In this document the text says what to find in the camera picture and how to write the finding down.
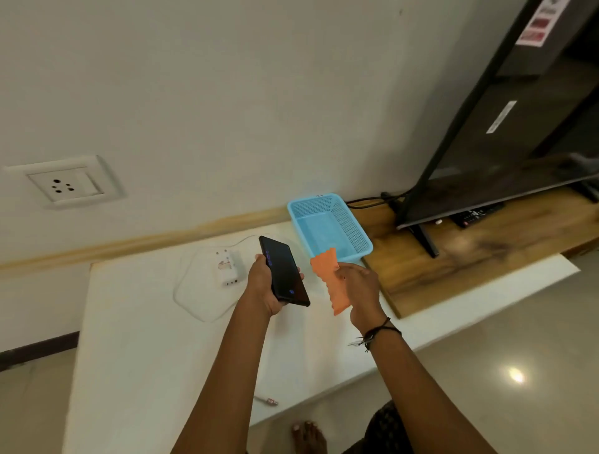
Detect person's right hand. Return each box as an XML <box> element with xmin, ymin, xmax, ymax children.
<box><xmin>334</xmin><ymin>261</ymin><xmax>387</xmax><ymax>333</ymax></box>

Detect white wall socket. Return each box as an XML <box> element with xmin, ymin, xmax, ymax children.
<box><xmin>2</xmin><ymin>155</ymin><xmax>124</xmax><ymax>210</ymax></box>

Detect white charger adapter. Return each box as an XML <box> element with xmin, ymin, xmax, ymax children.
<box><xmin>214</xmin><ymin>249</ymin><xmax>240</xmax><ymax>287</ymax></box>

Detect wooden board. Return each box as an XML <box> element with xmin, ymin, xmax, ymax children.
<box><xmin>346</xmin><ymin>185</ymin><xmax>599</xmax><ymax>320</ymax></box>

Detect checkered shorts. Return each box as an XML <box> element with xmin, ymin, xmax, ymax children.
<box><xmin>341</xmin><ymin>400</ymin><xmax>415</xmax><ymax>454</ymax></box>

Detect black remote control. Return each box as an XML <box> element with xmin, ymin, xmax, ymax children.
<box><xmin>450</xmin><ymin>201</ymin><xmax>506</xmax><ymax>229</ymax></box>

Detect person's left hand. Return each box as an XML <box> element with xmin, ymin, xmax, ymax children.
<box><xmin>246</xmin><ymin>254</ymin><xmax>287</xmax><ymax>319</ymax></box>

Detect white television label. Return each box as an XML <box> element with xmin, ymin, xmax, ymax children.
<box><xmin>486</xmin><ymin>100</ymin><xmax>518</xmax><ymax>135</ymax></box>

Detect orange cleaning cloth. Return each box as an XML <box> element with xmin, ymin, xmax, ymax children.
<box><xmin>310</xmin><ymin>248</ymin><xmax>352</xmax><ymax>317</ymax></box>

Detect white charging cable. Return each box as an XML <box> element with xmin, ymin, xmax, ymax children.
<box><xmin>173</xmin><ymin>233</ymin><xmax>280</xmax><ymax>407</ymax></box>

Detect black smartphone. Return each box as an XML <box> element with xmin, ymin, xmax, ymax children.
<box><xmin>258</xmin><ymin>235</ymin><xmax>311</xmax><ymax>307</ymax></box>

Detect blue plastic basket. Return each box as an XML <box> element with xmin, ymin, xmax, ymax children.
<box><xmin>286</xmin><ymin>193</ymin><xmax>374</xmax><ymax>264</ymax></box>

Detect black thread bracelet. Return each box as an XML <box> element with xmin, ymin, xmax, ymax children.
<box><xmin>348</xmin><ymin>317</ymin><xmax>402</xmax><ymax>352</ymax></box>

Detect black power cable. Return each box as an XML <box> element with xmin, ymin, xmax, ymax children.
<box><xmin>346</xmin><ymin>190</ymin><xmax>412</xmax><ymax>210</ymax></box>

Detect red television label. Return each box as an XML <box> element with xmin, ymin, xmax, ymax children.
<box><xmin>514</xmin><ymin>0</ymin><xmax>570</xmax><ymax>47</ymax></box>

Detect person's right forearm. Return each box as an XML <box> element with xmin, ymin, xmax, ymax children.
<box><xmin>363</xmin><ymin>322</ymin><xmax>497</xmax><ymax>454</ymax></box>

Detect person's left forearm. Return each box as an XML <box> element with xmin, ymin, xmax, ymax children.
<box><xmin>170</xmin><ymin>299</ymin><xmax>272</xmax><ymax>454</ymax></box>

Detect black television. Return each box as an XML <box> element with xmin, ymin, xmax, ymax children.
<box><xmin>396</xmin><ymin>0</ymin><xmax>599</xmax><ymax>259</ymax></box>

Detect person's right foot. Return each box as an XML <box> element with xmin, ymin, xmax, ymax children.
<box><xmin>291</xmin><ymin>420</ymin><xmax>328</xmax><ymax>454</ymax></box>

